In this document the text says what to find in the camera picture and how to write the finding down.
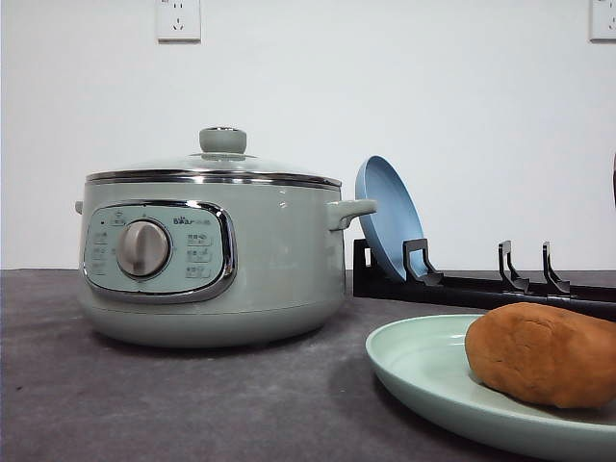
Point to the glass steamer lid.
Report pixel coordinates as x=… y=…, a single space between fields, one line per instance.
x=221 y=161

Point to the black plate rack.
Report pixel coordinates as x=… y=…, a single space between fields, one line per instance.
x=423 y=283

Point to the white wall socket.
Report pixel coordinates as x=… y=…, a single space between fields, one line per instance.
x=178 y=22
x=600 y=22

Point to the brown potato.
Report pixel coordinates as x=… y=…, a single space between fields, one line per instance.
x=546 y=353

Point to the green plate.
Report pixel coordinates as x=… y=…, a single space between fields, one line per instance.
x=424 y=362

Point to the blue plate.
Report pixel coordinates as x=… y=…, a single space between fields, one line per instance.
x=398 y=217

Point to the green electric steamer pot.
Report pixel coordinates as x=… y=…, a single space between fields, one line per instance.
x=208 y=264

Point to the right white wall socket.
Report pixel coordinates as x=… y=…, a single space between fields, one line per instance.
x=600 y=22

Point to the left white wall socket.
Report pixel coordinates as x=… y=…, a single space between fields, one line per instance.
x=178 y=22

